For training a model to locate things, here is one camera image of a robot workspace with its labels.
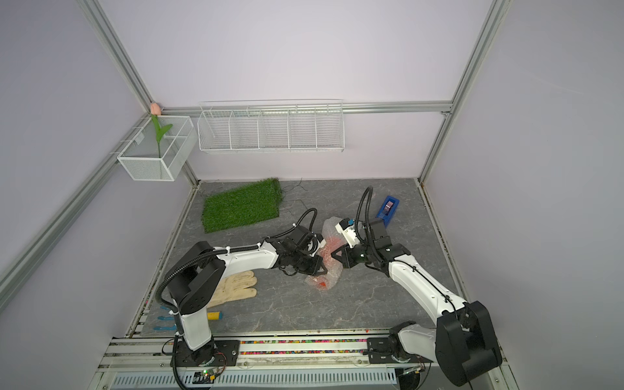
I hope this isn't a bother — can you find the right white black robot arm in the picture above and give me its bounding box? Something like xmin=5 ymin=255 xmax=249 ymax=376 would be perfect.
xmin=331 ymin=219 xmax=503 ymax=387

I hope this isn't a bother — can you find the white wire wall shelf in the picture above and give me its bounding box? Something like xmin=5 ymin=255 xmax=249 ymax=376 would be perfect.
xmin=198 ymin=99 xmax=345 ymax=153

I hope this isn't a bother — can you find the artificial pink tulip flower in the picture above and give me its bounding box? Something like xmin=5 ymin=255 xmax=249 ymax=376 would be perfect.
xmin=149 ymin=102 xmax=172 ymax=158

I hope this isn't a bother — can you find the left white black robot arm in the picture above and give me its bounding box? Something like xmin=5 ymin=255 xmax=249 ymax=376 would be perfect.
xmin=154 ymin=227 xmax=327 ymax=367

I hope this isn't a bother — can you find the cream work glove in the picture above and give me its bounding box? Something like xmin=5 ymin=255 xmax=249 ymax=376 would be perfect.
xmin=206 ymin=271 xmax=258 ymax=309

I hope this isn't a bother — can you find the clear bubble wrap sheet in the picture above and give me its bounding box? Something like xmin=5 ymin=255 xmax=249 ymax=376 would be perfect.
xmin=305 ymin=216 xmax=353 ymax=293

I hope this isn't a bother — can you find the red plastic wine glass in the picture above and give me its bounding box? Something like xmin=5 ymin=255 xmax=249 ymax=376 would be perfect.
xmin=308 ymin=237 xmax=346 ymax=291

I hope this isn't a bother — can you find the blue tape dispenser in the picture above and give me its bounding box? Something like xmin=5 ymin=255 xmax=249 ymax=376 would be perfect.
xmin=376 ymin=196 xmax=400 ymax=227

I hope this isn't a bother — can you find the green artificial grass mat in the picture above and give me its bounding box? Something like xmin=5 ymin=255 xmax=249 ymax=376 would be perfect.
xmin=201 ymin=178 xmax=282 ymax=233

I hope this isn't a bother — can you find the yellow blue handled tool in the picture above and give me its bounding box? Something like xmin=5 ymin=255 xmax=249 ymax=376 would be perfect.
xmin=155 ymin=309 xmax=224 ymax=332

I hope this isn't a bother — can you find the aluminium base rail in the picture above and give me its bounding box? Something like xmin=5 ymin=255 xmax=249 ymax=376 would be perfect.
xmin=97 ymin=331 xmax=508 ymax=374

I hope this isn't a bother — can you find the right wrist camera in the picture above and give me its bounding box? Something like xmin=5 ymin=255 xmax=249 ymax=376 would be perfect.
xmin=336 ymin=219 xmax=360 ymax=248

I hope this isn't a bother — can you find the white mesh wall basket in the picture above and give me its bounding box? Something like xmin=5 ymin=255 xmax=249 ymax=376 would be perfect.
xmin=117 ymin=115 xmax=198 ymax=182

